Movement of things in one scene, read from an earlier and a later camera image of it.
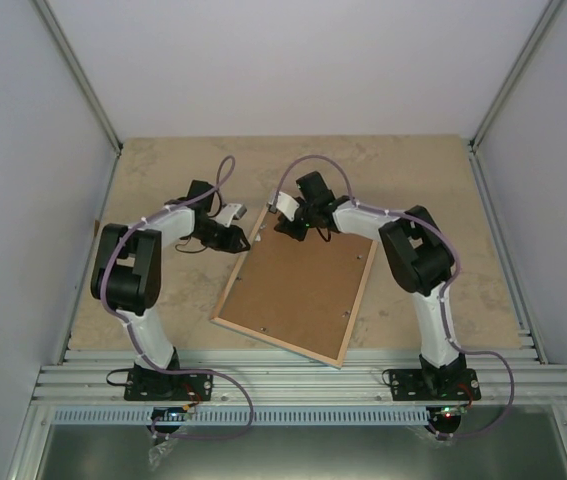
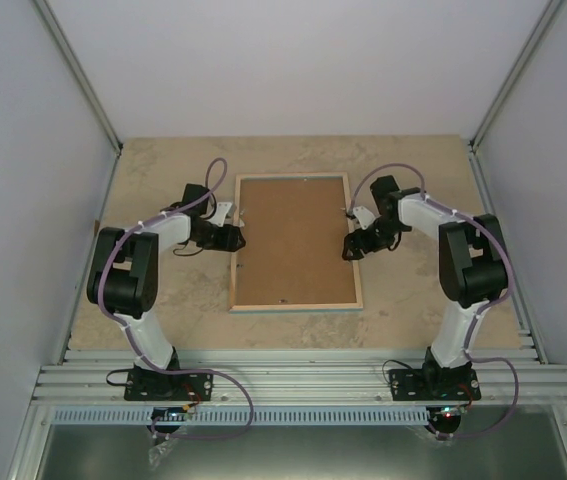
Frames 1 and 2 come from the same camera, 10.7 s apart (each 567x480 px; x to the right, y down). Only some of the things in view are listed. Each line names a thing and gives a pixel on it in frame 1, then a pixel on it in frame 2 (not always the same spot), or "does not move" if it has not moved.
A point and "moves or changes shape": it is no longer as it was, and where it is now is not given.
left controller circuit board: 173,414 does not move
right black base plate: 411,385 does not move
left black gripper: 235,234 does not move
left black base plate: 142,384 does not move
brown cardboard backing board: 299,291 moves or changes shape
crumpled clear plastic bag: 157,451 does not move
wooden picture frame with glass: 302,295 moves or changes shape
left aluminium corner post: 71,55 does not move
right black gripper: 289,229 to 351,240
